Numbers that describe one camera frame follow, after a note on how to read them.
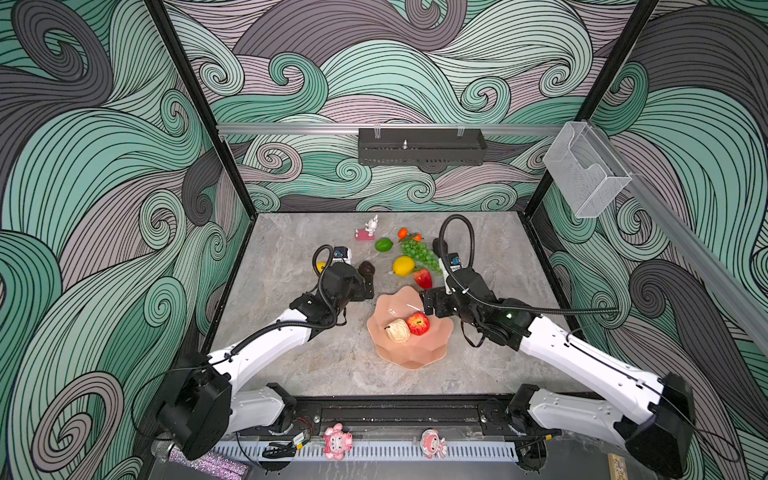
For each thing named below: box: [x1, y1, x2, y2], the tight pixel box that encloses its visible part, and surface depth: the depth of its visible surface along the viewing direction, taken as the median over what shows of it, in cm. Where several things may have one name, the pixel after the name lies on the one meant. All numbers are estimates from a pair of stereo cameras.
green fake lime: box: [375, 237, 393, 252], surface depth 109 cm
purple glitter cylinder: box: [151, 438, 250, 480], surface depth 66 cm
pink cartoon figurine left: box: [323, 422, 353, 461], surface depth 69 cm
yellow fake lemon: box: [393, 255, 415, 277], surface depth 102 cm
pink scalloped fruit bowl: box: [366, 286, 415, 369], surface depth 87 cm
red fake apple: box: [407, 311, 430, 336], surface depth 85 cm
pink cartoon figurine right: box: [420, 428, 448, 460], surface depth 69 cm
